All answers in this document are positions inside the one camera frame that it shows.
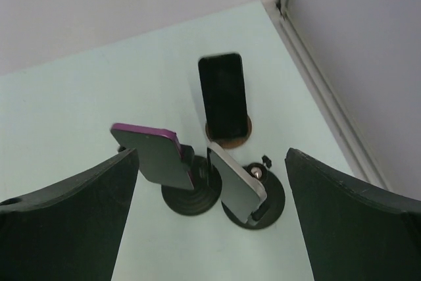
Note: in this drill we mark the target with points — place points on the purple phone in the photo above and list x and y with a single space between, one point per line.
159 152

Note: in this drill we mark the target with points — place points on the aluminium frame post right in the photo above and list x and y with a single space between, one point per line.
355 148

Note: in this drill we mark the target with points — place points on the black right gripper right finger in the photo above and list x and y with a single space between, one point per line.
353 230

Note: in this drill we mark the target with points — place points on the black stand under purple phone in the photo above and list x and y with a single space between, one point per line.
206 189

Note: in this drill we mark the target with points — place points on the black stand with ball joint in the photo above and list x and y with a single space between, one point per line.
262 211

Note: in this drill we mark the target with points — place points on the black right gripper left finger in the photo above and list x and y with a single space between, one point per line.
70 230

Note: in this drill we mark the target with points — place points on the black phone on wooden stand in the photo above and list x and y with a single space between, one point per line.
223 90

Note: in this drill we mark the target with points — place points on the silver white phone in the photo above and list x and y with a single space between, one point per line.
238 185

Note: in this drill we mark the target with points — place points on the round wooden phone stand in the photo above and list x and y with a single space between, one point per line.
232 143

